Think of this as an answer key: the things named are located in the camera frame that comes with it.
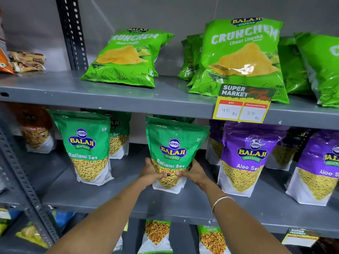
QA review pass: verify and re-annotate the person's left hand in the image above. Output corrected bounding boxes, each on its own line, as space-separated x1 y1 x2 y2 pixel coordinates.
136 157 171 190

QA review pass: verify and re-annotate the person's right hand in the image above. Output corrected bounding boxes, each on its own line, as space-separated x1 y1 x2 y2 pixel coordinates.
175 159 213 192

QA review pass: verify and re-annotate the green sev snack pouch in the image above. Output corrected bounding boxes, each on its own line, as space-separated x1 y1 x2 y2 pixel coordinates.
145 116 211 195
89 108 132 160
47 109 114 186
153 114 196 124

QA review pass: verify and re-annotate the person's left forearm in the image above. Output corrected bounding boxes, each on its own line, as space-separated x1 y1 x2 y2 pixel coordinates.
46 180 150 254

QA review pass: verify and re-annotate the person's right forearm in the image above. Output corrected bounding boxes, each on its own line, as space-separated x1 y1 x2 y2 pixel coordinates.
202 182 292 254

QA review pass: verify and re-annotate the purple sev snack pouch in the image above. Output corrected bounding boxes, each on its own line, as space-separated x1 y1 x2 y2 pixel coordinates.
205 119 226 166
217 122 291 198
286 129 339 207

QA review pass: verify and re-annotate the silver bangle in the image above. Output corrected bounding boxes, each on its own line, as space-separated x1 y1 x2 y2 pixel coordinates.
212 196 235 218

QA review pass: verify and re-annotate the green-topped fried snack pouch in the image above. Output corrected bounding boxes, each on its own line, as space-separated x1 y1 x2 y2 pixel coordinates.
137 220 173 254
197 225 231 254

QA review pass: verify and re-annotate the white snack pouch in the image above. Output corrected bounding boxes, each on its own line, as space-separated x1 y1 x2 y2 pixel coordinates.
113 220 129 252

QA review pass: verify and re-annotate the yellow price tag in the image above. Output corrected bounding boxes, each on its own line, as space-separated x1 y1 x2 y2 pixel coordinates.
281 228 320 248
212 84 277 124

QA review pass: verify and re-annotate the dark purple snack pouch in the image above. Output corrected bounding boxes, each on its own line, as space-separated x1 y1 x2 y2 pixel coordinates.
265 126 319 171

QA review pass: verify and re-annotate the blue snack packet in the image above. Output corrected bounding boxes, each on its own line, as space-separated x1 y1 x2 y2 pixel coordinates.
51 210 76 231

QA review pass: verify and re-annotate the green potato chips bag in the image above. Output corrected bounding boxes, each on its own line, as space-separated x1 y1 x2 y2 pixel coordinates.
188 17 290 104
186 34 204 87
295 32 339 108
277 36 313 96
80 28 175 89
178 39 195 81

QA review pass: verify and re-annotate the orange mix snack pouch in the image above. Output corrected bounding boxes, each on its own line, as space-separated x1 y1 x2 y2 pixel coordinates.
5 102 57 154

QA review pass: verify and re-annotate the yellow-green snack packet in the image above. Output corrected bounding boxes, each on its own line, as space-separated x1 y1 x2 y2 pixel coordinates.
15 222 48 249
0 207 12 236

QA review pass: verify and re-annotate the brown biscuit packet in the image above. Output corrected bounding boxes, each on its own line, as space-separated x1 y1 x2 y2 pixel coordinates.
8 51 46 64
11 61 46 73

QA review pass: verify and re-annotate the orange snack packet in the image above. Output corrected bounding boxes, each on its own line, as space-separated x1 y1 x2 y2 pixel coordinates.
0 47 15 74

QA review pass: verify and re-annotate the grey perforated rack post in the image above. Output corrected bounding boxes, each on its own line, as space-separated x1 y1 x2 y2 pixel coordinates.
55 0 89 71
0 126 60 248

